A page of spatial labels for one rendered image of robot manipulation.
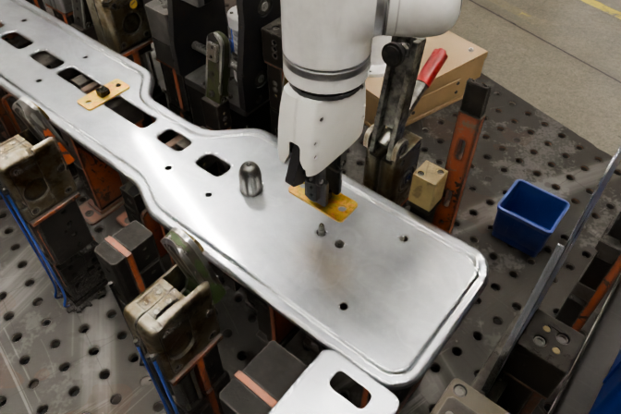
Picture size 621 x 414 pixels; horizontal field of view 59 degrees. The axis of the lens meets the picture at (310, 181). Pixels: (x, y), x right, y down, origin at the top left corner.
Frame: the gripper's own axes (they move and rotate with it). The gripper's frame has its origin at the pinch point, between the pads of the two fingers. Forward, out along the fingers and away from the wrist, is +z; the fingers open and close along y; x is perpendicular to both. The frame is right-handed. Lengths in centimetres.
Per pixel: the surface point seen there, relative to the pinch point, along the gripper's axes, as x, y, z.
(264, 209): -8.6, 1.7, 9.5
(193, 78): -42.8, -15.8, 13.0
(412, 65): 1.6, -15.0, -9.3
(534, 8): -56, -266, 109
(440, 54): 0.2, -25.2, -5.2
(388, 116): -0.5, -14.5, -0.6
